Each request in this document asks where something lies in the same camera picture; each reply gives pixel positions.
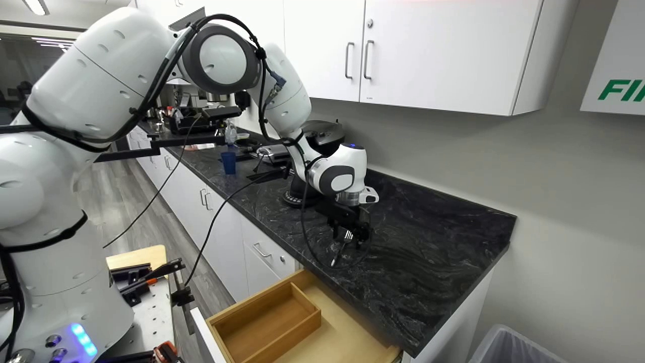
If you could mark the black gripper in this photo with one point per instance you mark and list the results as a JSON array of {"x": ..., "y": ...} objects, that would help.
[{"x": 348, "y": 218}]

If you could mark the silver metal fork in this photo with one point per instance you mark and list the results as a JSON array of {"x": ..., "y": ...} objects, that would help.
[{"x": 334, "y": 256}]

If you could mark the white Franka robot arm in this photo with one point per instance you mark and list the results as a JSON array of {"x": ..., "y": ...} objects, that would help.
[{"x": 73, "y": 101}]

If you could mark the open wooden drawer white front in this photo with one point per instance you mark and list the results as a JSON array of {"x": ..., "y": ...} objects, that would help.
[{"x": 303, "y": 324}]

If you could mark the wooden drawer organizer box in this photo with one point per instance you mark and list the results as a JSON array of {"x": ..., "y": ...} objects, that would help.
[{"x": 270, "y": 324}]

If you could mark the black kettle base with buttons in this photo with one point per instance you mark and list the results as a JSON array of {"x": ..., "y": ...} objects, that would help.
[{"x": 295, "y": 200}]

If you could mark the black gooseneck electric kettle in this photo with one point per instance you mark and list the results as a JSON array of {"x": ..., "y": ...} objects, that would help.
[{"x": 295, "y": 183}]

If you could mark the black and silver coffee machine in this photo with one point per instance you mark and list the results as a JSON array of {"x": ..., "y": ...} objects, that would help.
[{"x": 327, "y": 133}]

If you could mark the white base cabinets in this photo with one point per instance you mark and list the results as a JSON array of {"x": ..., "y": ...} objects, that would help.
[{"x": 222, "y": 228}]

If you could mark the small blue bottle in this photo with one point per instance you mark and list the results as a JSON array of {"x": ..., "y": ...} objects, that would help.
[{"x": 228, "y": 161}]

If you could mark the trash bin with clear bag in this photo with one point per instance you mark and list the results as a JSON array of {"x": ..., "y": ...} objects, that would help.
[{"x": 511, "y": 345}]

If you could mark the black clamp tool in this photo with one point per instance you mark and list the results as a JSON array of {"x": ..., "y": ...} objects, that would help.
[{"x": 142, "y": 279}]

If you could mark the light wooden block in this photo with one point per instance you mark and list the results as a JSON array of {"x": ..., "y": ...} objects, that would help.
[{"x": 139, "y": 256}]

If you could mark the white perforated robot table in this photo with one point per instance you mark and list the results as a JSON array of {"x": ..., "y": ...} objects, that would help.
[{"x": 153, "y": 316}]

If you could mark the white first aid box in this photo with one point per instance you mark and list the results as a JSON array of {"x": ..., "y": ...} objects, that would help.
[{"x": 622, "y": 62}]

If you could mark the ceiling light fixture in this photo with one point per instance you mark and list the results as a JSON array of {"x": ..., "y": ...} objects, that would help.
[{"x": 36, "y": 7}]

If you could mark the black camera on stand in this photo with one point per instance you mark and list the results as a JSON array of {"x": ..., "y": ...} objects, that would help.
[{"x": 209, "y": 113}]

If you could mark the white wall cabinet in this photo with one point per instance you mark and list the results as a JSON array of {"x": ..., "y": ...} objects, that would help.
[{"x": 430, "y": 47}]

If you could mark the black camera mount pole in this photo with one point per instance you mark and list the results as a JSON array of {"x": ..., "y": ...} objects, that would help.
[{"x": 134, "y": 151}]

